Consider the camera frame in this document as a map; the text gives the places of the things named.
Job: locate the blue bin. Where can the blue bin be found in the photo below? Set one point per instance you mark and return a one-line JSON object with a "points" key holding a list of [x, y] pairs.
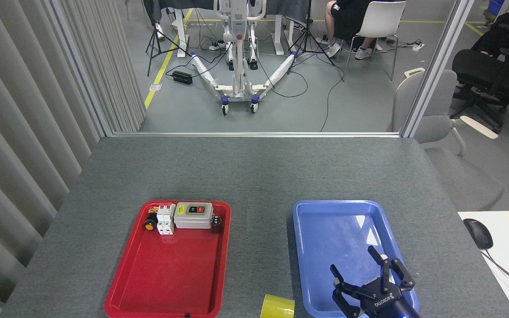
{"points": [[496, 6]]}

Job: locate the white wheeled stand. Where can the white wheeled stand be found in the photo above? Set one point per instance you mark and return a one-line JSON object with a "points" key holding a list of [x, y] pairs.
{"points": [[238, 26]]}

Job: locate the grey two-button switch box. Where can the grey two-button switch box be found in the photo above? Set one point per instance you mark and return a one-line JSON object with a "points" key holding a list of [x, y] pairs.
{"points": [[192, 221]]}

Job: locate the white chair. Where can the white chair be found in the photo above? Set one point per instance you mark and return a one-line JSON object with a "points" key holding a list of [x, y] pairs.
{"points": [[385, 20]]}

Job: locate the small orange black switch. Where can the small orange black switch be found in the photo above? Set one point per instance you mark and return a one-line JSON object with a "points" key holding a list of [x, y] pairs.
{"points": [[153, 209]]}

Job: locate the silver table edge rail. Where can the silver table edge rail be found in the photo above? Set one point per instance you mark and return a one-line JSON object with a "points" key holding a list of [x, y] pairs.
{"points": [[254, 134]]}

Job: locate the black office chair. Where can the black office chair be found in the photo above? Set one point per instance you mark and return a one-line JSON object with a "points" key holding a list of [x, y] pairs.
{"points": [[480, 70]]}

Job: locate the silver post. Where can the silver post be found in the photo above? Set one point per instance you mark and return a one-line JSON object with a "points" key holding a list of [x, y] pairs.
{"points": [[436, 70]]}

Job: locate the black computer mouse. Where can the black computer mouse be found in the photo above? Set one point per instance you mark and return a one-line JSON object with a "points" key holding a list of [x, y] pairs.
{"points": [[479, 234]]}

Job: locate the black power adapter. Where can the black power adapter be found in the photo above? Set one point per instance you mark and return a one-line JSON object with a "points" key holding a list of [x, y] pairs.
{"points": [[182, 77]]}

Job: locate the dark round push button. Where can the dark round push button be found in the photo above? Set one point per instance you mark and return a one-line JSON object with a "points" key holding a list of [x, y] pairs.
{"points": [[216, 225]]}

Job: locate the grey office chair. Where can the grey office chair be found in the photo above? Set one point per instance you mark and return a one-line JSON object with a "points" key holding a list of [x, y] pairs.
{"points": [[457, 176]]}

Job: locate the yellow tape roll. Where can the yellow tape roll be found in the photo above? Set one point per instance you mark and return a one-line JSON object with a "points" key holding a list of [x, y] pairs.
{"points": [[276, 307]]}

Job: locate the blue plastic tray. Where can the blue plastic tray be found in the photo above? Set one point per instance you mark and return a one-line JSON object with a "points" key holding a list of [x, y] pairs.
{"points": [[334, 238]]}

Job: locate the yellow push button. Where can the yellow push button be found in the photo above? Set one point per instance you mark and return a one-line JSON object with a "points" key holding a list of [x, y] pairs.
{"points": [[150, 225]]}

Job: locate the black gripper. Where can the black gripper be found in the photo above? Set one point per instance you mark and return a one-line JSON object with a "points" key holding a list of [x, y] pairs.
{"points": [[387, 302]]}

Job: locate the black tripod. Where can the black tripod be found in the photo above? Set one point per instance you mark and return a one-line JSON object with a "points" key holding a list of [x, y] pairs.
{"points": [[155, 42], [309, 26]]}

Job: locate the red plastic tray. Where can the red plastic tray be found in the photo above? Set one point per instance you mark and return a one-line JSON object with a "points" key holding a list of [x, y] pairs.
{"points": [[170, 265]]}

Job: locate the white power strip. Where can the white power strip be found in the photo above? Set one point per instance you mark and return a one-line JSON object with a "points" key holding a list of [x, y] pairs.
{"points": [[418, 46]]}

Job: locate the white circuit breaker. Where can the white circuit breaker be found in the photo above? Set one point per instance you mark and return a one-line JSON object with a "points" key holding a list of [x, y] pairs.
{"points": [[165, 221]]}

